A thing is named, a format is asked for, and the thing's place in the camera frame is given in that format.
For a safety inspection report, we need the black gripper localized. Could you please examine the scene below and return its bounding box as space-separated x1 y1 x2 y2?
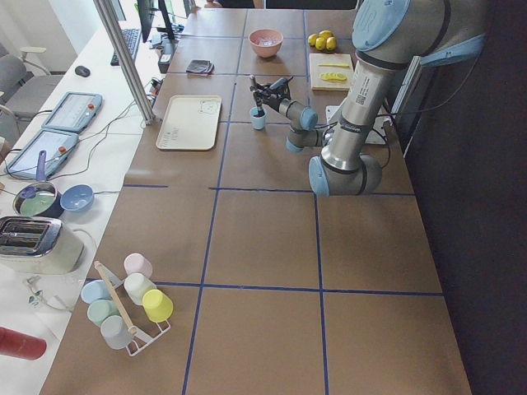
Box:
250 77 293 111

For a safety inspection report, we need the steel muddler black tip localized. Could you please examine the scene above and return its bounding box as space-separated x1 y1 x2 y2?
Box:
250 75 264 117

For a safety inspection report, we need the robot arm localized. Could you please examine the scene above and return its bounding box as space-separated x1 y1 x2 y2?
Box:
250 0 490 196

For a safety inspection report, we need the light blue plastic cup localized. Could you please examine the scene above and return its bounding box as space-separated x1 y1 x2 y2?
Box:
250 106 267 130

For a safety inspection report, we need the pink bowl of ice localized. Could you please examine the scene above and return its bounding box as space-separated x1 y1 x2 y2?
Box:
249 29 283 58

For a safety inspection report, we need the pink cup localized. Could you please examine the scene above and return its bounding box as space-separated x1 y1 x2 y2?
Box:
124 253 153 278

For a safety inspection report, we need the white cup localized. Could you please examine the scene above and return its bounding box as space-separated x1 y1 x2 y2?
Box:
124 272 156 306

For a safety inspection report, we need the yellow cup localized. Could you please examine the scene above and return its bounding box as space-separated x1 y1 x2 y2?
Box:
142 289 174 323

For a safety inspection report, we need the green cup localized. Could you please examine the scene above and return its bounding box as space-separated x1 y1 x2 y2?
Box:
86 300 119 328

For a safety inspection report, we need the white cup rack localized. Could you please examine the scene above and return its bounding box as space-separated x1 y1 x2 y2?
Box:
93 261 171 357

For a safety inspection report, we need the grey cup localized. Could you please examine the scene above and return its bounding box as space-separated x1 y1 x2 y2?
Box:
100 315 133 350

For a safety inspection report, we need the grey folded cloth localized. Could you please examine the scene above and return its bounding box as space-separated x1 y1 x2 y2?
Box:
185 59 214 75

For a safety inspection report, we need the lemon slices row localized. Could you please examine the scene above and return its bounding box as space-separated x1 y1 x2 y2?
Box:
319 72 347 81

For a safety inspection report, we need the yellow plastic knife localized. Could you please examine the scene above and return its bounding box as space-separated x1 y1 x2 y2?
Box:
318 63 351 68

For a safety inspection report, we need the bamboo cutting board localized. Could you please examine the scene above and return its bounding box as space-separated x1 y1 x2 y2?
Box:
309 53 354 91

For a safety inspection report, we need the cream bear serving tray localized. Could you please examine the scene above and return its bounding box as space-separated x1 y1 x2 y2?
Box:
156 95 222 151

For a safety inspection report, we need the yellow lemon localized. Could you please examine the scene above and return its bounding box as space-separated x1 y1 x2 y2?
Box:
315 37 327 51
308 34 318 46
325 36 338 52
318 30 333 40

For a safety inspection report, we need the black keyboard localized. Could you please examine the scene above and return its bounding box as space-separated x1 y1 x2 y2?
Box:
121 28 141 60

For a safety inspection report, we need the black monitor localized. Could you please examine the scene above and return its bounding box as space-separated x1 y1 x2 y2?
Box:
135 0 179 44

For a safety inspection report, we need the black computer mouse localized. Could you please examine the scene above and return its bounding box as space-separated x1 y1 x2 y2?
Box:
74 66 91 77

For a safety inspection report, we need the teach pendant tablet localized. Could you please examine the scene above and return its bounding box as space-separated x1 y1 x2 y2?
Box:
42 91 103 133
7 129 79 179

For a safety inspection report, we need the blue bowl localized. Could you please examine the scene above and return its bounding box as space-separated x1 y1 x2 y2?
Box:
60 184 95 212

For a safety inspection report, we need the grey office chair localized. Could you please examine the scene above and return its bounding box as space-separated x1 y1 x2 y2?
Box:
1 46 61 136

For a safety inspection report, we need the blue saucepan with lid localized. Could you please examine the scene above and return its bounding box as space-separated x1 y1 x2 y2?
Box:
13 151 64 218

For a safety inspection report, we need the red bottle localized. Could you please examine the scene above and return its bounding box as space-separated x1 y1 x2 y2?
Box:
1 327 47 360

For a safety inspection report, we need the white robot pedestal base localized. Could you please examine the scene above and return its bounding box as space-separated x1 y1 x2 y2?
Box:
323 105 390 145

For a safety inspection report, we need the aluminium frame post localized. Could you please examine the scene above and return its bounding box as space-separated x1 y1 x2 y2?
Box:
93 0 155 125

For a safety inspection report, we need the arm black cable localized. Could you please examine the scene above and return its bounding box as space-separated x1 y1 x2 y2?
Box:
306 88 454 168

